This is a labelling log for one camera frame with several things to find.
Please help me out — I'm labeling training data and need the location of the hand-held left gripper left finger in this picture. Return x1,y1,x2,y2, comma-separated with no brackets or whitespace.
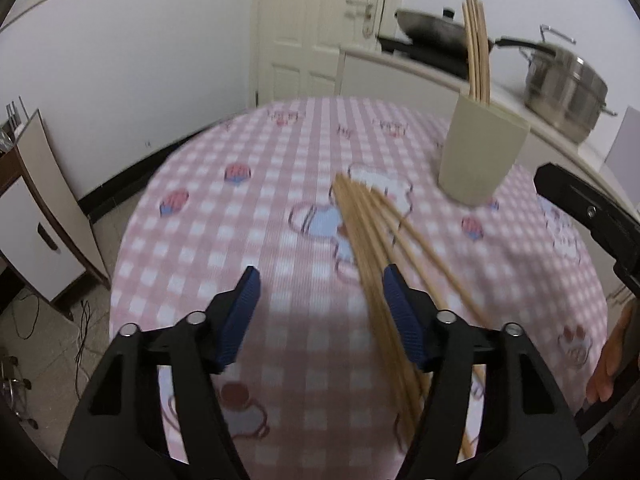
57,266,262,480

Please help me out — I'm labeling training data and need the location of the single bamboo chopstick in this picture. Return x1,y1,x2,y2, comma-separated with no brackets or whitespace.
462,0,476,98
477,0,493,107

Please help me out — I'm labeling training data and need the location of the pale green cup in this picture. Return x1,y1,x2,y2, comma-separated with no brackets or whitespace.
438,94,531,207

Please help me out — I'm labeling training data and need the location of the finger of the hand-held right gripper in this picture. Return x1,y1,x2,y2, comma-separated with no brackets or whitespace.
533,162,640,291

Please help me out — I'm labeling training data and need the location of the stainless steel steamer pot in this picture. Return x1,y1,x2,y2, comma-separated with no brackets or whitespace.
518,24,618,145

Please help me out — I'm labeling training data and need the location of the brown white side cabinet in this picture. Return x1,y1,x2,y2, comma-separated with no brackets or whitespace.
0,109,112,318

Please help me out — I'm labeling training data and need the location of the black floor cable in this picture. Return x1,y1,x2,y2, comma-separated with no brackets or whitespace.
12,292,41,341
75,300,93,376

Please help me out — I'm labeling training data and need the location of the metal wire stand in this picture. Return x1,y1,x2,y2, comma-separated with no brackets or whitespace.
0,355,38,428

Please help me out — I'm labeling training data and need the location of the black induction cooker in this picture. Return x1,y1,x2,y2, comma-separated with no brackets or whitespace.
375,34,473,80

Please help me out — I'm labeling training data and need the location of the white panel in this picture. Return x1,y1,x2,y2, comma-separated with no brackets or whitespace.
602,107,640,176

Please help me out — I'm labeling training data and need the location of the white kitchen counter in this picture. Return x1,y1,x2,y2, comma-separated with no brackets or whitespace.
340,42,640,241

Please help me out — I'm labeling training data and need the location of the router with antennas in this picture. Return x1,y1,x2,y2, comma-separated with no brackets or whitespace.
5,96,28,133

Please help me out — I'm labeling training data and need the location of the person's right hand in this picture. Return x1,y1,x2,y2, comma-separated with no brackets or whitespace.
586,302,640,404

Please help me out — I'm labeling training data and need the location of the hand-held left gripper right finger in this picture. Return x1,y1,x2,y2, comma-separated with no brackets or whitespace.
382,263,588,480

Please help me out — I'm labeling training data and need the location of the dark metal wok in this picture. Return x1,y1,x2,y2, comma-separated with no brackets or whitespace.
395,7,556,58

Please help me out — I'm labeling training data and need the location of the white door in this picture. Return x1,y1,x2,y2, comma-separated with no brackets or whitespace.
256,0,408,108

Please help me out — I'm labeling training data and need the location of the silver door handle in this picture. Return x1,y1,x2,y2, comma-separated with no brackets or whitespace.
345,0,379,38

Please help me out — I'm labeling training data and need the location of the bunch of wooden chopsticks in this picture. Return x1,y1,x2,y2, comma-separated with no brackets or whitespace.
331,174,488,461

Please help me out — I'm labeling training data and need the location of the pink checked bear tablecloth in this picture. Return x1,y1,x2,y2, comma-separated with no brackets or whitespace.
109,97,610,471

